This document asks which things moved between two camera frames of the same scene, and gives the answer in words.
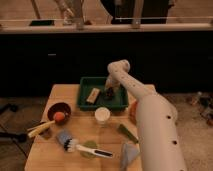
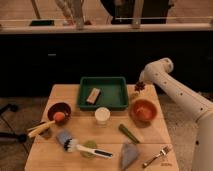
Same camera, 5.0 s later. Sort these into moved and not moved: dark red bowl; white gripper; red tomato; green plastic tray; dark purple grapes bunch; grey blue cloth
Moved: white gripper; dark purple grapes bunch
Not moved: grey blue cloth; red tomato; dark red bowl; green plastic tray
